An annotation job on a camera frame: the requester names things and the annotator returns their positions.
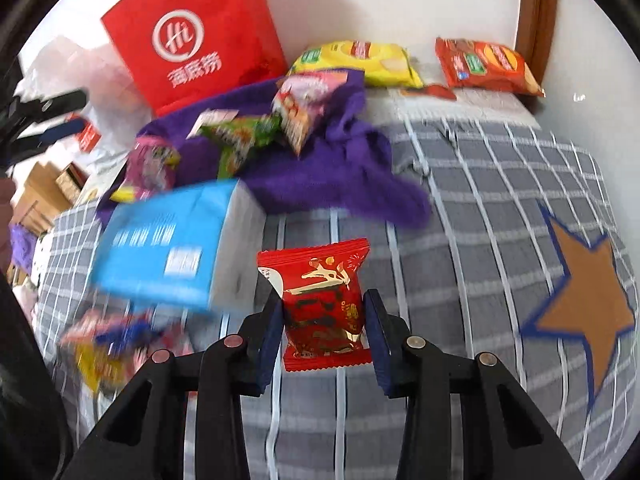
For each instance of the small red packet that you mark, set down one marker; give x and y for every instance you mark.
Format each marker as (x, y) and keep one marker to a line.
(430, 92)

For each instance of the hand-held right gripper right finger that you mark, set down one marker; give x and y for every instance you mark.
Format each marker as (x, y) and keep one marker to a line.
(377, 340)

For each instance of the red gold candy packet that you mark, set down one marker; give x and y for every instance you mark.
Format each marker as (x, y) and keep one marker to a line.
(320, 310)

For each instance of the pink green snack packet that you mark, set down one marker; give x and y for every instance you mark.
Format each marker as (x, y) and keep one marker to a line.
(150, 165)

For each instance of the grey checkered blanket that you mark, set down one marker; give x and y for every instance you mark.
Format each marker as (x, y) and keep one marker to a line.
(450, 260)

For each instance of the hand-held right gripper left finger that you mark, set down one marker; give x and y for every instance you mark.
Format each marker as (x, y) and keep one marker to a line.
(272, 340)

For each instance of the blue tissue box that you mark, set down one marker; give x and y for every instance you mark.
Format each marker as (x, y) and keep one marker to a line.
(170, 245)

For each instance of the pink orange cartoon snack packet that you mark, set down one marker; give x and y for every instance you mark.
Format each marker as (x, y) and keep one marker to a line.
(300, 105)

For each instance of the white plastic bag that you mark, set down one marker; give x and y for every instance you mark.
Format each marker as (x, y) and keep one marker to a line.
(102, 87)

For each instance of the red paper bag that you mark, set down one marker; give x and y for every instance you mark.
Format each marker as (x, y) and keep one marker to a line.
(200, 35)

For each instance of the light purple cloth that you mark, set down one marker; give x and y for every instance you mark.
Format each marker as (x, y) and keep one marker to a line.
(20, 247)

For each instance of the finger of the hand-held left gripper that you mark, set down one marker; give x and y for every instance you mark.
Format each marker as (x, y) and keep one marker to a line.
(57, 132)
(55, 101)

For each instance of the yellow chip bag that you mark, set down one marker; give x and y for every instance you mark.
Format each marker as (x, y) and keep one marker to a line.
(360, 62)

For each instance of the orange chip bag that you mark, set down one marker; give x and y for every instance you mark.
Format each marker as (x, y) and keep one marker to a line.
(485, 65)

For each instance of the yellow snack packet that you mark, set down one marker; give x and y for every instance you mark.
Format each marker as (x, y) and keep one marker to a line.
(97, 370)

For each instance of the blue snack packet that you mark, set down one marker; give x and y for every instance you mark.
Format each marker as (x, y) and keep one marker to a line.
(127, 332)

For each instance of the purple cloth bag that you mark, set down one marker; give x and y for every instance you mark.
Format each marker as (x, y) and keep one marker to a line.
(325, 175)

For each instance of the brown wooden door frame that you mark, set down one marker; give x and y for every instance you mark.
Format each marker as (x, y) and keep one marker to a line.
(537, 5)

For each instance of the brown patterned box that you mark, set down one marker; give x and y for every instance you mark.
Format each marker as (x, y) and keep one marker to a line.
(70, 182)

